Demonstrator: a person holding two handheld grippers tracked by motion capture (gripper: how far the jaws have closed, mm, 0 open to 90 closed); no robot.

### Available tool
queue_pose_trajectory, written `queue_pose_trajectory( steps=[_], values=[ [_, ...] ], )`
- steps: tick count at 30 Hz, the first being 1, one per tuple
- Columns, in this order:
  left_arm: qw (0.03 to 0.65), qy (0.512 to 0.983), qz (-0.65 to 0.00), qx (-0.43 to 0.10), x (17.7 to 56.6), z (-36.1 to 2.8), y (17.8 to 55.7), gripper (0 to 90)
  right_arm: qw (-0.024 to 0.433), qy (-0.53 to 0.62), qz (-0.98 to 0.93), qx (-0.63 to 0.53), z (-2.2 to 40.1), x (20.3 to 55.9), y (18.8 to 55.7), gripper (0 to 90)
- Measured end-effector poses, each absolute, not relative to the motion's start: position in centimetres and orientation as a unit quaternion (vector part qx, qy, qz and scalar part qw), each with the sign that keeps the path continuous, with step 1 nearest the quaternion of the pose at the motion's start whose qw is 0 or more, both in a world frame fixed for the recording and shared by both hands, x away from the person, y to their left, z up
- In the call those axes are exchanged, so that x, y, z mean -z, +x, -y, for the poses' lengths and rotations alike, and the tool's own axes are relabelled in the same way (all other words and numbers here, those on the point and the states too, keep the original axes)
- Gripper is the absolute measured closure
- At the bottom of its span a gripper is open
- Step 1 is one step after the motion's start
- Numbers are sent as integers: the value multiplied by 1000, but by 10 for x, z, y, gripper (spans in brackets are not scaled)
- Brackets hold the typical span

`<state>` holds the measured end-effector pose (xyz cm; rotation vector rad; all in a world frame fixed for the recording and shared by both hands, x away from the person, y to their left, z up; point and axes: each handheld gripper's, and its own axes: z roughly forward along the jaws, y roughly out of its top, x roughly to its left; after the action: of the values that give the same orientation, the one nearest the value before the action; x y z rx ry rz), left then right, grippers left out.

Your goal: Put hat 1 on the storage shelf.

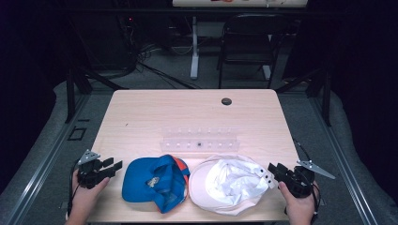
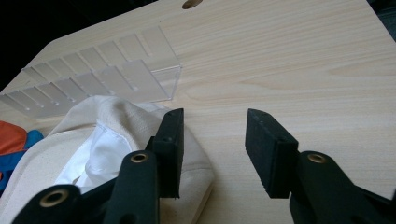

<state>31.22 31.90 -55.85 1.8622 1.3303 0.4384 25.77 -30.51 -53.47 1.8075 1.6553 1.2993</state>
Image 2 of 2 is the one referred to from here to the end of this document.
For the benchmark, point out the beige cloth bag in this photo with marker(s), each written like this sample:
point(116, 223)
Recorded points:
point(102, 124)

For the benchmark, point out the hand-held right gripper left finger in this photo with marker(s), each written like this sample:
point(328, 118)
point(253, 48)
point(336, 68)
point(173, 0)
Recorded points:
point(169, 155)

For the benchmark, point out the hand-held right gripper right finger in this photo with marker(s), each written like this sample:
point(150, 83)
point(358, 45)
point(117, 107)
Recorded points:
point(269, 152)

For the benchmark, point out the clear acrylic slotted rack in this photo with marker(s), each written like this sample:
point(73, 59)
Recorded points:
point(93, 77)

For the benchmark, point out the orange and blue cloth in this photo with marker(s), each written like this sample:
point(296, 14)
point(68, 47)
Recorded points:
point(12, 146)

